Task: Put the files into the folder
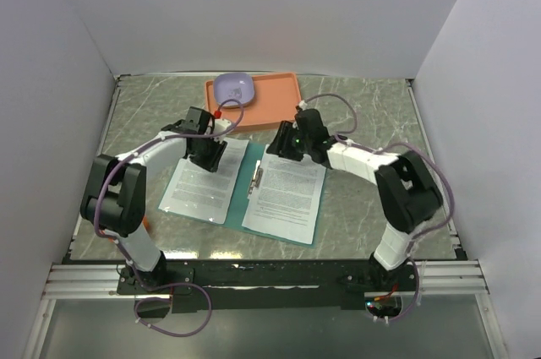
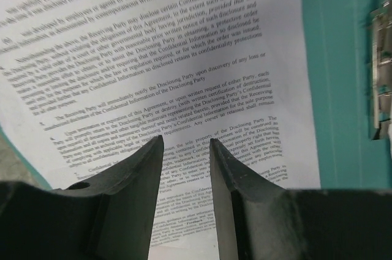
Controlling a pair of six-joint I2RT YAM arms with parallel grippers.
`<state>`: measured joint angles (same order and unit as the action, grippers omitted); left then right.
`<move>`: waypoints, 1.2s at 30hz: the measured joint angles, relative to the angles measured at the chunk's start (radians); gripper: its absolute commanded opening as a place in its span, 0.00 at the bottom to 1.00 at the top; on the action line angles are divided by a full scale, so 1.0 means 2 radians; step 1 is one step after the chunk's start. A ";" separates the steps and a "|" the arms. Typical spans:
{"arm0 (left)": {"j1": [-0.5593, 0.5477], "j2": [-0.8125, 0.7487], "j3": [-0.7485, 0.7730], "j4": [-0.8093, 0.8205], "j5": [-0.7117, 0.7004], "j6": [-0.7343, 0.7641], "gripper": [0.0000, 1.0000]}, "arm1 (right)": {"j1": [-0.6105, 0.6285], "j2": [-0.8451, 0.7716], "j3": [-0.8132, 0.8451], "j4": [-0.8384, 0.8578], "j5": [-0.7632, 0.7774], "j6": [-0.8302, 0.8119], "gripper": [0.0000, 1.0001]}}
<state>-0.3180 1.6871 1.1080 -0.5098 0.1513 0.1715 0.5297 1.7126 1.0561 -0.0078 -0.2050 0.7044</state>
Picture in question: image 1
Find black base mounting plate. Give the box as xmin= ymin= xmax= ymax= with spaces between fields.
xmin=117 ymin=259 xmax=416 ymax=313

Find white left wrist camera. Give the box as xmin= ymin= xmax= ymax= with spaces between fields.
xmin=211 ymin=110 xmax=238 ymax=142

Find orange plastic cup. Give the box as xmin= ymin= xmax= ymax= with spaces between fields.
xmin=143 ymin=217 xmax=150 ymax=231

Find white printed paper sheets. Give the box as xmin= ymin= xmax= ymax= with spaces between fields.
xmin=242 ymin=152 xmax=326 ymax=245

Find metal folder clip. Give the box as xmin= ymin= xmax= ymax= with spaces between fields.
xmin=247 ymin=160 xmax=264 ymax=198

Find single white printed sheet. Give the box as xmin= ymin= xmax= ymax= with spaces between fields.
xmin=159 ymin=139 xmax=249 ymax=225

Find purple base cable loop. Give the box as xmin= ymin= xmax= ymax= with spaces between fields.
xmin=134 ymin=282 xmax=212 ymax=338

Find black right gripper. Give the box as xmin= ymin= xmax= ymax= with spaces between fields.
xmin=265 ymin=120 xmax=312 ymax=162

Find lavender square bowl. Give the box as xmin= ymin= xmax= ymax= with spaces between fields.
xmin=212 ymin=72 xmax=255 ymax=108

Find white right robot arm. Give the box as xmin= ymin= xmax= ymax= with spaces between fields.
xmin=266 ymin=109 xmax=443 ymax=291

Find aluminium frame rail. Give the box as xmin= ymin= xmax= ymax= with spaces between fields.
xmin=41 ymin=261 xmax=489 ymax=300

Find teal green file folder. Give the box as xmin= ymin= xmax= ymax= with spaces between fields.
xmin=157 ymin=141 xmax=327 ymax=246

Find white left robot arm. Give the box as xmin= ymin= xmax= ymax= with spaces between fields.
xmin=79 ymin=107 xmax=235 ymax=293

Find salmon pink tray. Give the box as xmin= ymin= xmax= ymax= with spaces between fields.
xmin=205 ymin=73 xmax=301 ymax=133

